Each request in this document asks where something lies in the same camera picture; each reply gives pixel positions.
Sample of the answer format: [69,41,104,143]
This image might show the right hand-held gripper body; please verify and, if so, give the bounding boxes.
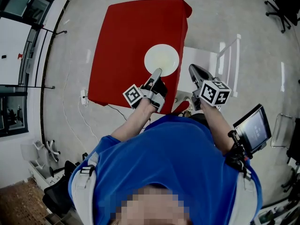
[192,78,233,112]

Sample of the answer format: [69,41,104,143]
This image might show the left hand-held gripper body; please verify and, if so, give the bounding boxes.
[122,83,166,113]

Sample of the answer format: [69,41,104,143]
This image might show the white plate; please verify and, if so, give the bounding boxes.
[144,44,180,77]

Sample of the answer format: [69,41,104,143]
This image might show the person's right forearm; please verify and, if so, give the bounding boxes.
[200,101,235,156]

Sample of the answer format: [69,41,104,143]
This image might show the person's left forearm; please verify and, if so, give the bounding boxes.
[110,98,158,142]

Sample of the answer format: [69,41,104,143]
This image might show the red cloth covered table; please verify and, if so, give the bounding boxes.
[88,0,193,115]

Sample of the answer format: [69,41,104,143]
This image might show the person's dark trousers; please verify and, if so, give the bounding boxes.
[189,113,210,131]

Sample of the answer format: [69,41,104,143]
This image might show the white power strip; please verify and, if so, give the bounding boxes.
[80,89,89,105]

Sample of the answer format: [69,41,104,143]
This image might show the black small monitor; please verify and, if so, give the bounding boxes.
[233,104,272,154]

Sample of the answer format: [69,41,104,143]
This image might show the person's blue shirt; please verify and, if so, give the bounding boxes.
[67,115,263,225]

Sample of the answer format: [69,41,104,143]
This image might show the black office chair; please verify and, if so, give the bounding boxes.
[286,117,300,166]
[42,152,90,218]
[264,0,300,34]

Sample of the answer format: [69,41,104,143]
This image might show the person's face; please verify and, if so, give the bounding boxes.
[114,184,192,225]

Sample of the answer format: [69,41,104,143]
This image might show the overturned white office chair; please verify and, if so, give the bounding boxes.
[20,139,61,171]

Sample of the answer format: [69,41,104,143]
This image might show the white low shelf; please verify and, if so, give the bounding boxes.
[28,160,71,192]

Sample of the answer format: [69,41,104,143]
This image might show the whiteboard on black stand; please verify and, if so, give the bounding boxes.
[0,16,68,90]

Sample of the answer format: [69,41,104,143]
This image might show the white shelf unit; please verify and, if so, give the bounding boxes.
[256,195,300,225]

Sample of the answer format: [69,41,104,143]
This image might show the black framed glass partition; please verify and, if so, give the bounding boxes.
[0,0,56,138]

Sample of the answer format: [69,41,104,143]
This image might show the grey harness shoulder strap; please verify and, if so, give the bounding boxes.
[71,151,99,225]
[236,170,258,225]

